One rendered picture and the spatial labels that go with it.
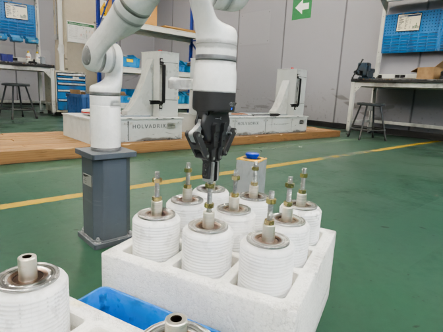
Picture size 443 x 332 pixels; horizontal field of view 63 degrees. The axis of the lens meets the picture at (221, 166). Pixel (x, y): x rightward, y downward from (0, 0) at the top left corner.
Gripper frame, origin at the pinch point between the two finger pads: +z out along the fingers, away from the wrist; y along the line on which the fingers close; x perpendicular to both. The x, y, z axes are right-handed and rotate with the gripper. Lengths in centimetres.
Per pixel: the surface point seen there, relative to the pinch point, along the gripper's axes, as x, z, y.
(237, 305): -11.0, 19.9, -6.1
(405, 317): -32, 36, 37
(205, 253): -2.5, 14.1, -4.0
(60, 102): 487, 15, 276
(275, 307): -17.1, 18.3, -5.0
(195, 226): 1.2, 10.5, -2.4
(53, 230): 76, 36, 14
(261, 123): 141, 16, 285
